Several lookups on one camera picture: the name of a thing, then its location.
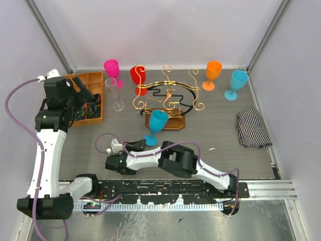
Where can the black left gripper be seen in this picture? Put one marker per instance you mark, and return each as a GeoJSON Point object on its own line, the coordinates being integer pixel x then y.
{"type": "Point", "coordinates": [82, 99]}

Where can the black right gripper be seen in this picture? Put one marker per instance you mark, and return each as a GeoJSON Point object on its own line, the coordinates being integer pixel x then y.
{"type": "Point", "coordinates": [135, 146]}

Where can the wooden compartment tray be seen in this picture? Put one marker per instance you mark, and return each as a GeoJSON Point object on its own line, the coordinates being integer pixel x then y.
{"type": "Point", "coordinates": [92, 112]}

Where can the pink plastic wine glass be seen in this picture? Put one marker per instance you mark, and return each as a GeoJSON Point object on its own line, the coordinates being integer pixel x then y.
{"type": "Point", "coordinates": [111, 67]}

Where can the clear champagne glass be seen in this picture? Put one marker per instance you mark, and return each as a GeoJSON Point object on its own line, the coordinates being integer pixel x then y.
{"type": "Point", "coordinates": [114, 91]}

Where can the red plastic wine glass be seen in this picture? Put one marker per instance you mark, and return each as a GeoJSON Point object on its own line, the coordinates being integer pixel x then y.
{"type": "Point", "coordinates": [136, 80]}

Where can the gold wire wine glass rack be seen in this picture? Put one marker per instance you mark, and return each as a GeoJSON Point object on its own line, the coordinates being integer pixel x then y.
{"type": "Point", "coordinates": [163, 92]}

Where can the orange plastic wine glass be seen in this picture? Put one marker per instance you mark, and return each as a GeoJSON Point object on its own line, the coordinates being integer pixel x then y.
{"type": "Point", "coordinates": [213, 71]}

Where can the striped black white cloth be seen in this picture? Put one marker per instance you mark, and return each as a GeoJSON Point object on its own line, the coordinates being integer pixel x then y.
{"type": "Point", "coordinates": [252, 131]}

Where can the light blue wine glass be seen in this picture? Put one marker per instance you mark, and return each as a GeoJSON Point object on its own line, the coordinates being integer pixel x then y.
{"type": "Point", "coordinates": [238, 80]}

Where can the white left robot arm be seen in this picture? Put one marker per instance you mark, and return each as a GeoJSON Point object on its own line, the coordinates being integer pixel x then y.
{"type": "Point", "coordinates": [44, 199]}

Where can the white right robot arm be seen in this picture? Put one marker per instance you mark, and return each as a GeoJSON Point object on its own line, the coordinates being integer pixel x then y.
{"type": "Point", "coordinates": [173, 158]}

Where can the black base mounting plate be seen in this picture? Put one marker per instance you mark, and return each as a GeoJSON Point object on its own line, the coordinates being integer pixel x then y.
{"type": "Point", "coordinates": [192, 191]}

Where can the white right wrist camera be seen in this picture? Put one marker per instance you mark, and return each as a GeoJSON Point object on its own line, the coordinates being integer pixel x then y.
{"type": "Point", "coordinates": [115, 147]}

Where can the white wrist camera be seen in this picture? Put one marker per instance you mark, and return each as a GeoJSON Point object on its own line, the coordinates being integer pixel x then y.
{"type": "Point", "coordinates": [115, 147]}
{"type": "Point", "coordinates": [51, 74]}

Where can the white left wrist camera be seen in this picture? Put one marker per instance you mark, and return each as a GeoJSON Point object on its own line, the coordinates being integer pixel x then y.
{"type": "Point", "coordinates": [51, 74]}

